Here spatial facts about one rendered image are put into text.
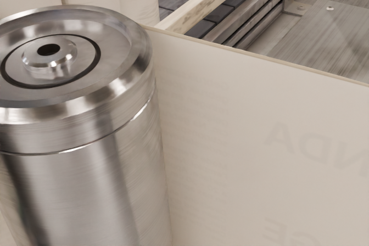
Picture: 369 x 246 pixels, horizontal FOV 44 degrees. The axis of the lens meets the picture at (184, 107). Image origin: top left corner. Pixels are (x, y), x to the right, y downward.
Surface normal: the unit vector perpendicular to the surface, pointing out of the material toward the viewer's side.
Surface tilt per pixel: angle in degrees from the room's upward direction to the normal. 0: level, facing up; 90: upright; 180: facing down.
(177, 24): 90
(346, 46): 0
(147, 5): 90
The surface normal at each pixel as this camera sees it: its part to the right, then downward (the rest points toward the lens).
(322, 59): -0.04, -0.77
